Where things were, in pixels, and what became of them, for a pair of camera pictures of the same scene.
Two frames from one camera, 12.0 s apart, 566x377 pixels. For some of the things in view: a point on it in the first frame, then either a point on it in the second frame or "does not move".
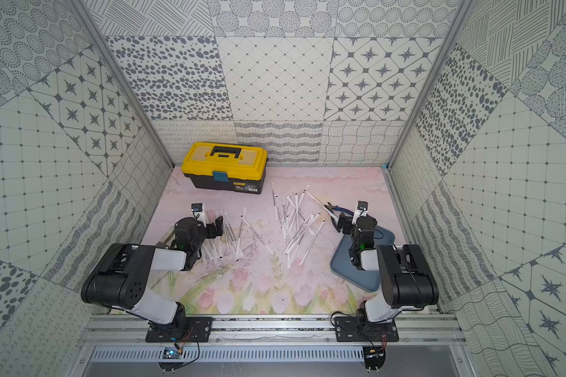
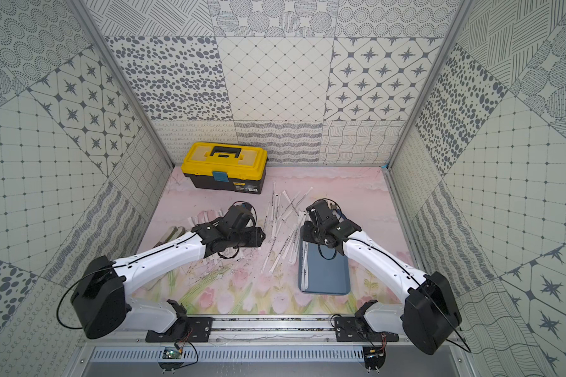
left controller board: x=172 y=353 does not move
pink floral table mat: x=274 y=251 does not move
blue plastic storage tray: x=343 y=265 → x=322 y=270
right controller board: x=374 y=356 does not move
